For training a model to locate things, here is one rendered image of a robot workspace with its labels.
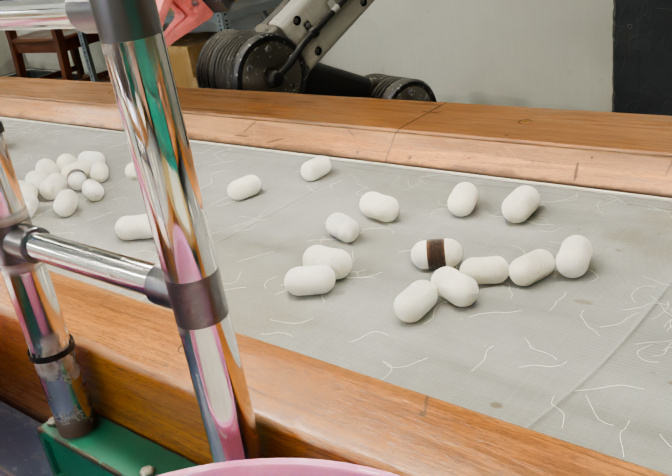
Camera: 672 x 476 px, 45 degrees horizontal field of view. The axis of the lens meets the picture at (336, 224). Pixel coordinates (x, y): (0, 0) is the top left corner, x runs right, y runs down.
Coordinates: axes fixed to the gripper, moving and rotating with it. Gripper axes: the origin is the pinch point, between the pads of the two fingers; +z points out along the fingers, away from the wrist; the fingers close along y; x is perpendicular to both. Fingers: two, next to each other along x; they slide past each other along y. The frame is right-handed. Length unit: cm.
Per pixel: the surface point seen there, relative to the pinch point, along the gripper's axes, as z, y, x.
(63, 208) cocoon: 21.1, 6.1, -4.4
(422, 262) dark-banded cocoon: 18.3, 42.8, -1.9
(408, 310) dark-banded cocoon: 23, 46, -6
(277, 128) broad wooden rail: 3.7, 12.6, 9.4
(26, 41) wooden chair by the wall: -96, -314, 135
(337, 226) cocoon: 16.8, 34.3, -1.3
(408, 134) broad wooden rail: 3.0, 29.0, 9.3
